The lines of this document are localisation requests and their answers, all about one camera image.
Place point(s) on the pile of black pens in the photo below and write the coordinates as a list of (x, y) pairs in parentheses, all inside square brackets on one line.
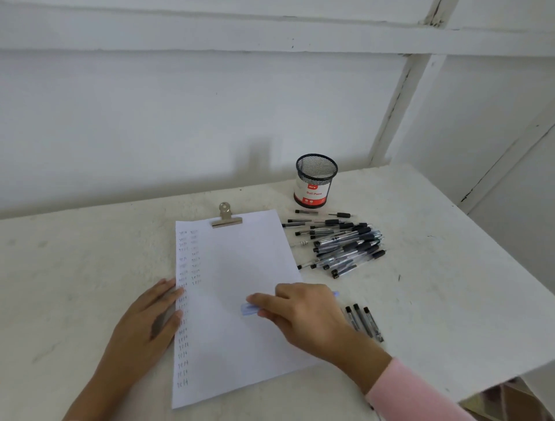
[(347, 249)]

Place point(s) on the person's right thumb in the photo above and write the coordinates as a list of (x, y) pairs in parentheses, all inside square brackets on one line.
[(264, 301)]

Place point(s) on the white paper sheet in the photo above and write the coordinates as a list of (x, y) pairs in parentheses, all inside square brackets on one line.
[(234, 269)]

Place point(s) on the person's left thumb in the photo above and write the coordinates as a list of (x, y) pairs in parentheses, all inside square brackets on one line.
[(170, 325)]

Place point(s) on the person's right hand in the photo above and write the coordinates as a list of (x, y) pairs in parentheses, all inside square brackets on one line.
[(310, 321)]

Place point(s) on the person's left hand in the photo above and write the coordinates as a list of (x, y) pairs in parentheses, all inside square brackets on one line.
[(134, 334)]

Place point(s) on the person's right forearm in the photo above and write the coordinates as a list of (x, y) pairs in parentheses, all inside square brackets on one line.
[(412, 390)]

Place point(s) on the person's left middle finger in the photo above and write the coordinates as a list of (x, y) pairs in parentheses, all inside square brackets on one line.
[(162, 287)]

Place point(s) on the metal bulldog clip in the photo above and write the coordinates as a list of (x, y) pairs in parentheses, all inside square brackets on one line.
[(225, 219)]

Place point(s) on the person's left forearm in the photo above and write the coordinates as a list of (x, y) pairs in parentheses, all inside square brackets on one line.
[(97, 401)]

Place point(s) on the brown cardboard box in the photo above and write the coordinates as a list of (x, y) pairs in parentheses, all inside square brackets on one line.
[(522, 397)]

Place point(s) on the translucent blue pen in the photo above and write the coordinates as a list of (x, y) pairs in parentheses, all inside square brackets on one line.
[(249, 309)]

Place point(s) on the black mesh pen cup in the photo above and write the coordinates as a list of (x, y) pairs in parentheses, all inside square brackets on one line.
[(313, 186)]

